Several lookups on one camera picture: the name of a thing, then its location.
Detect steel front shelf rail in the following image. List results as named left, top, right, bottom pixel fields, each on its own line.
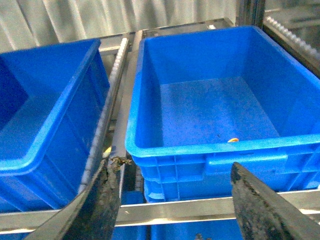
left=0, top=189, right=320, bottom=234

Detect white roller track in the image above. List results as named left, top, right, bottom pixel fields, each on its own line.
left=78, top=37, right=130, bottom=194

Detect blue bin with buttons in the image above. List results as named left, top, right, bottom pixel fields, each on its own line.
left=0, top=38, right=110, bottom=213

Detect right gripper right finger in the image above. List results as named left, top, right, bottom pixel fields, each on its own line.
left=230, top=162, right=320, bottom=240

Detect lower blue bin right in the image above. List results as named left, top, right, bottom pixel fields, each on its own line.
left=112, top=219, right=242, bottom=240

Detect empty blue bin right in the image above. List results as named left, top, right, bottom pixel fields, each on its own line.
left=125, top=26, right=320, bottom=203

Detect yellow mushroom push button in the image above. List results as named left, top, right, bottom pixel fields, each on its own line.
left=227, top=137, right=239, bottom=143

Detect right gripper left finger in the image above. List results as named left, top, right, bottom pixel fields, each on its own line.
left=26, top=156, right=132, bottom=240

